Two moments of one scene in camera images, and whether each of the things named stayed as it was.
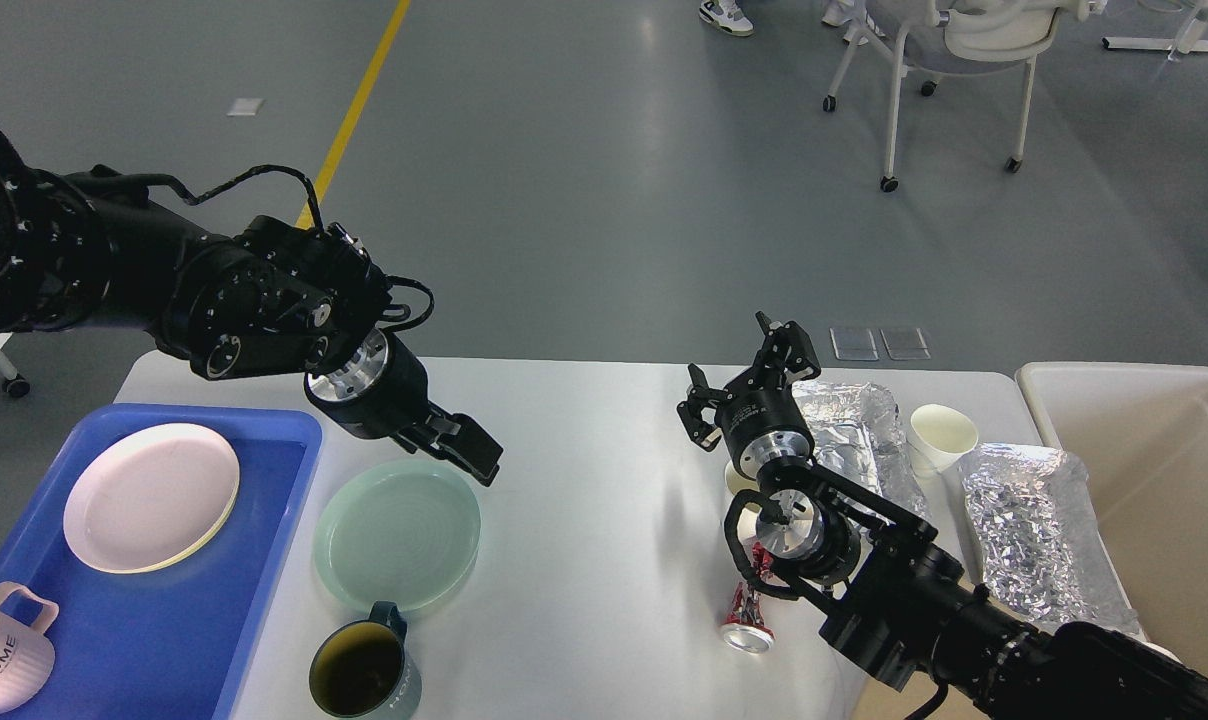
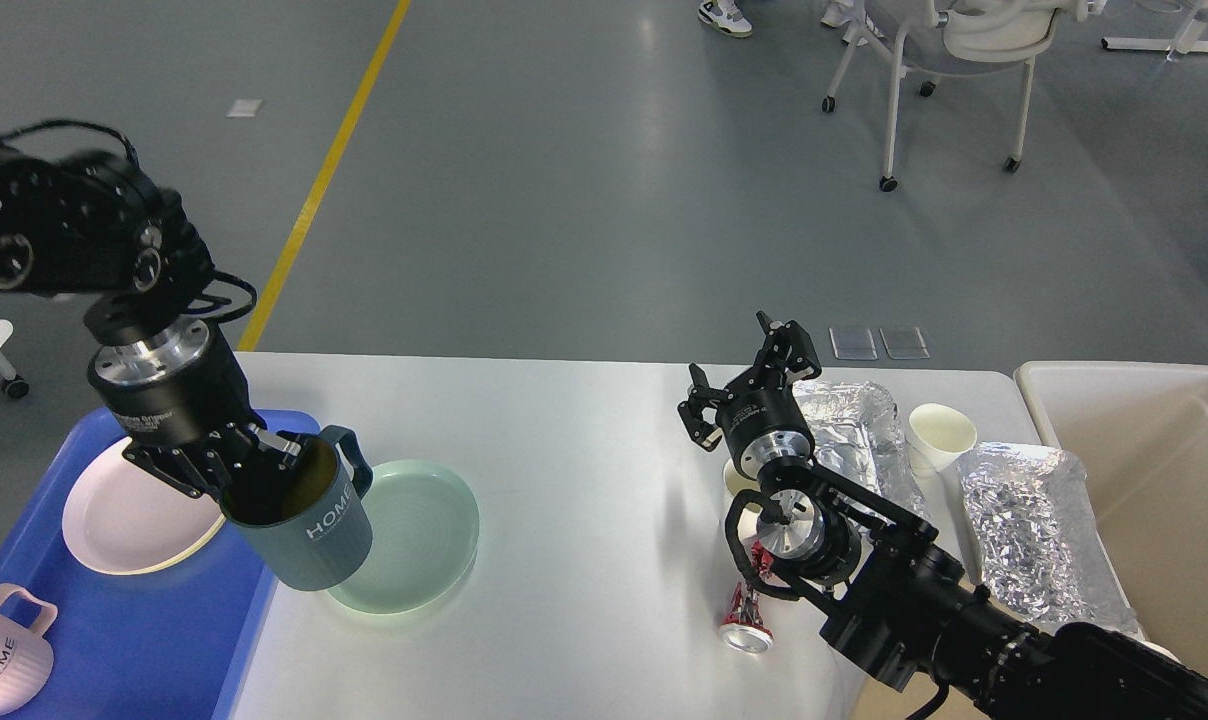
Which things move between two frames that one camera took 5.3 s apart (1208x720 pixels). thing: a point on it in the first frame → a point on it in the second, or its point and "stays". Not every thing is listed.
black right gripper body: x=761 y=421 stays
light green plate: x=400 y=530 stays
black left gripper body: x=380 y=391 → x=182 y=395
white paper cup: x=938 y=438 stays
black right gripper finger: x=702 y=432 stays
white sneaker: x=727 y=15 stays
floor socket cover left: x=852 y=343 stays
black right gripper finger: x=788 y=356 stays
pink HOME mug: x=8 y=664 stays
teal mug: x=357 y=667 → x=304 y=522
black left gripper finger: x=412 y=443 → x=277 y=448
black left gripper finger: x=461 y=438 → x=197 y=470
